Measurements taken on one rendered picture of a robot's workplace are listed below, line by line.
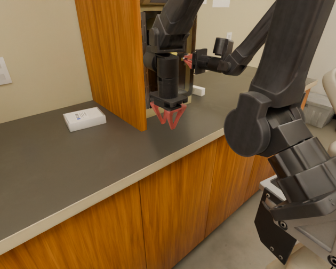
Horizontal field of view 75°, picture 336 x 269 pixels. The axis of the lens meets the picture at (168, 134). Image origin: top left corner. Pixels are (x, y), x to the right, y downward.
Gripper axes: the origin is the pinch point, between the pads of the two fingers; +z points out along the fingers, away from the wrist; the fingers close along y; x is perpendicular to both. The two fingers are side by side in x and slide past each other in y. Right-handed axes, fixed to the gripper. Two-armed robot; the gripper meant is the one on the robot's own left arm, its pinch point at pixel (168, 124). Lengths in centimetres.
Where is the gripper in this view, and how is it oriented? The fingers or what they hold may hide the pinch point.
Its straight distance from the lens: 66.0
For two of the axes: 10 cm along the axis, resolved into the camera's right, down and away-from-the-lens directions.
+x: -7.6, 3.3, -5.6
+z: 0.0, 8.6, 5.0
